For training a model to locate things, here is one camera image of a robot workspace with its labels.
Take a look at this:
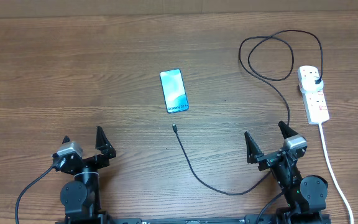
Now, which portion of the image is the Samsung Galaxy smartphone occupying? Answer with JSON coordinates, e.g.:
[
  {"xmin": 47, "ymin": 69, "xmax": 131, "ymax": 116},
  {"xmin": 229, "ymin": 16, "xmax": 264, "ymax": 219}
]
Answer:
[{"xmin": 160, "ymin": 69, "xmax": 189, "ymax": 113}]

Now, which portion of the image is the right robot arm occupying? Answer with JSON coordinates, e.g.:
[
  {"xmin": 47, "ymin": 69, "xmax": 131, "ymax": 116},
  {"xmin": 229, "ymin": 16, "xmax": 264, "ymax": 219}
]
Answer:
[{"xmin": 244, "ymin": 121, "xmax": 331, "ymax": 224}]

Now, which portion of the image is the cardboard backdrop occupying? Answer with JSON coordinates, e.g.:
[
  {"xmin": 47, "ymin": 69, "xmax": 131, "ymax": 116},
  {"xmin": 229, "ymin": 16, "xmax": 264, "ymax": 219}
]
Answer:
[{"xmin": 0, "ymin": 0, "xmax": 358, "ymax": 18}]

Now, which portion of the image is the black USB charging cable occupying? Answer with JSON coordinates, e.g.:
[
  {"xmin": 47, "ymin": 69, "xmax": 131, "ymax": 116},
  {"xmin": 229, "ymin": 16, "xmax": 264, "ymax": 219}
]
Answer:
[{"xmin": 172, "ymin": 29, "xmax": 324, "ymax": 197}]

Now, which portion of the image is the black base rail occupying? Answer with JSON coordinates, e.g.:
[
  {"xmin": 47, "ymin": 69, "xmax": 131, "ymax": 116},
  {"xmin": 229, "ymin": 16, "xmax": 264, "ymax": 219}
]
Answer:
[{"xmin": 55, "ymin": 215, "xmax": 331, "ymax": 224}]

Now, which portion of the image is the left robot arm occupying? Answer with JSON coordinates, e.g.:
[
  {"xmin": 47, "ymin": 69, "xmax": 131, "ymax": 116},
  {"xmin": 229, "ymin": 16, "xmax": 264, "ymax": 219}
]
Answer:
[{"xmin": 52, "ymin": 126, "xmax": 116, "ymax": 223}]

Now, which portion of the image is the white charger plug adapter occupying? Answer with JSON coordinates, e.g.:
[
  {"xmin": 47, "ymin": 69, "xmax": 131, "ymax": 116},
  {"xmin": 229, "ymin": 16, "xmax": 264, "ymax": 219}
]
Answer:
[{"xmin": 299, "ymin": 77, "xmax": 324, "ymax": 94}]

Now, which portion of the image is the white power strip cord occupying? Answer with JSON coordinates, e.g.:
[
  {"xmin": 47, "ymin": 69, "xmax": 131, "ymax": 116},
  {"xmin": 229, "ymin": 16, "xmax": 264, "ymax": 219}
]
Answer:
[{"xmin": 318, "ymin": 123, "xmax": 355, "ymax": 224}]

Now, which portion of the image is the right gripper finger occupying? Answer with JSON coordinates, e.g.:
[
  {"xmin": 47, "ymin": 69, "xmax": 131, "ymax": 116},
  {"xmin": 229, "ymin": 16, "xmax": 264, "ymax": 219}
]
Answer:
[
  {"xmin": 244, "ymin": 131, "xmax": 264, "ymax": 164},
  {"xmin": 278, "ymin": 121, "xmax": 298, "ymax": 139}
]

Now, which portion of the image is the white power strip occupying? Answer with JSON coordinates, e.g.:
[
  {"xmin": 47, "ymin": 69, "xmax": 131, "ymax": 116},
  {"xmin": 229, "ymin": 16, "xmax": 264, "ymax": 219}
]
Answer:
[{"xmin": 297, "ymin": 65, "xmax": 329, "ymax": 124}]

